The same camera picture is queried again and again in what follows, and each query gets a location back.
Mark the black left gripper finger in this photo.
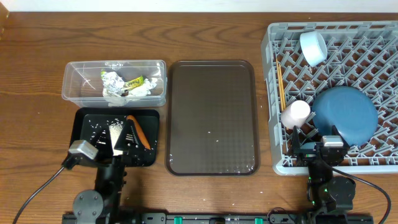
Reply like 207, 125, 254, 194
90, 128, 113, 157
114, 119, 139, 151

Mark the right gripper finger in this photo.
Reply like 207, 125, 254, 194
331, 125, 350, 149
290, 126, 301, 156

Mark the orange carrot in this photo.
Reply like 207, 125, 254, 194
127, 115, 151, 149

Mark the pile of rice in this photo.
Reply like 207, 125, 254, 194
79, 117, 156, 164

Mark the dark blue plate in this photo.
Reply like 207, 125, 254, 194
312, 86, 378, 146

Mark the pink cup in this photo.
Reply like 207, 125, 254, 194
280, 100, 311, 129

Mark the white tissue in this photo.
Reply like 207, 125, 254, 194
103, 88, 127, 107
128, 78, 158, 97

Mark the wooden chopstick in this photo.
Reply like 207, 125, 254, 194
275, 58, 285, 112
277, 61, 286, 111

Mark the foil snack wrapper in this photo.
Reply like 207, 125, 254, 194
101, 71, 144, 96

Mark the light blue bowl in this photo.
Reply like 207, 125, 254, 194
300, 31, 327, 67

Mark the light blue cup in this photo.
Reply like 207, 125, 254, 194
301, 142, 316, 151

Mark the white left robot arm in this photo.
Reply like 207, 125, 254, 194
68, 129, 142, 223

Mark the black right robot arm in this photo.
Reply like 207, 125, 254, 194
132, 126, 374, 224

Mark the grey dishwasher rack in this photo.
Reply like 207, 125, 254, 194
261, 21, 397, 175

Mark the black plastic tray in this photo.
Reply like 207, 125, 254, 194
70, 108, 159, 167

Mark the clear plastic bin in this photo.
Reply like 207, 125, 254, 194
62, 60, 167, 108

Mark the brown serving tray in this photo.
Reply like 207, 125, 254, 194
165, 60, 261, 176

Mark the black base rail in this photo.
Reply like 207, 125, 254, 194
62, 213, 374, 224

